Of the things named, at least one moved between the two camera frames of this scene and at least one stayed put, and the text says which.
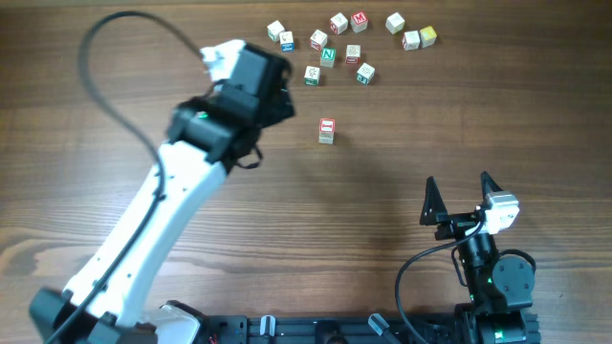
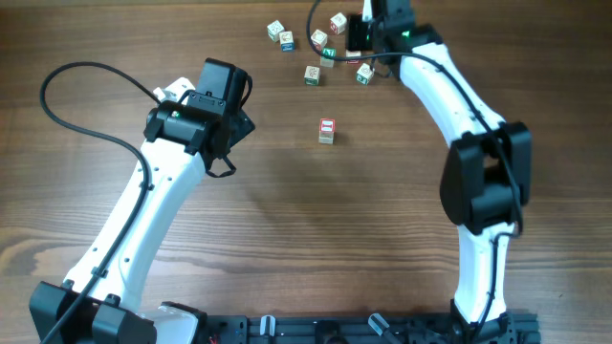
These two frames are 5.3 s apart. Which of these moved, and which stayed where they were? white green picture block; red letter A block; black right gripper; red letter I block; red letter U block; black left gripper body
Moved: black left gripper body; black right gripper
Stayed: red letter A block; white green picture block; red letter I block; red letter U block
